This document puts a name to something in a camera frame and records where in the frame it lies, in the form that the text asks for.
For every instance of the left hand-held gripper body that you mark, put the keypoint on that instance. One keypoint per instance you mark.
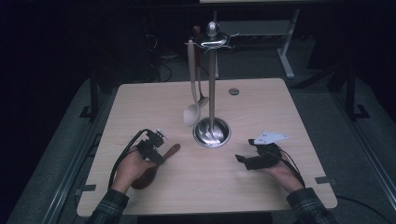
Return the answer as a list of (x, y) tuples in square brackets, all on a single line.
[(149, 146)]

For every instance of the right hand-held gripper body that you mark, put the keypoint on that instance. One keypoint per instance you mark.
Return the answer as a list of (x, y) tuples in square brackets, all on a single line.
[(266, 155)]

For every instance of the brown wooden spoon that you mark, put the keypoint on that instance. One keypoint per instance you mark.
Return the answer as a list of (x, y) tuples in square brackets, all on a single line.
[(144, 180)]

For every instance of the beige ladle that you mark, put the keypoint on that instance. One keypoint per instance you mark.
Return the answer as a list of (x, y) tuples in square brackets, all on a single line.
[(190, 116)]

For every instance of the metal utensil stand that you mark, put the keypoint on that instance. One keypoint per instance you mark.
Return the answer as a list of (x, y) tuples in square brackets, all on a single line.
[(212, 93)]

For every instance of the person's right hand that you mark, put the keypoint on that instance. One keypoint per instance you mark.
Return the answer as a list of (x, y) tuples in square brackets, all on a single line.
[(286, 177)]

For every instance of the person's left hand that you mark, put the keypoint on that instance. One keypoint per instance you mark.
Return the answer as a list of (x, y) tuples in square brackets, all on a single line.
[(129, 171)]

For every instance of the grey round table grommet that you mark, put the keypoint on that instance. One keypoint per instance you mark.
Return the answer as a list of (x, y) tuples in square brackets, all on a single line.
[(233, 91)]

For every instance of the grey tape strip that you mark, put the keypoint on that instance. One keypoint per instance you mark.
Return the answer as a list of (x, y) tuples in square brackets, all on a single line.
[(86, 188), (325, 180)]

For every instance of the black metal stand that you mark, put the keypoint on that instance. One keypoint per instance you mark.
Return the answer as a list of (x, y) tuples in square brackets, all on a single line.
[(93, 93), (351, 93)]

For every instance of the metal floor rail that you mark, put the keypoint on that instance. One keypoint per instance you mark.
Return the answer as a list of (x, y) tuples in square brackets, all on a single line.
[(62, 193), (370, 155)]

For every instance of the white desk frame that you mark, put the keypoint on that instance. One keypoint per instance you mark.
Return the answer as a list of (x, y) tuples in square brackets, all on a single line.
[(285, 46)]

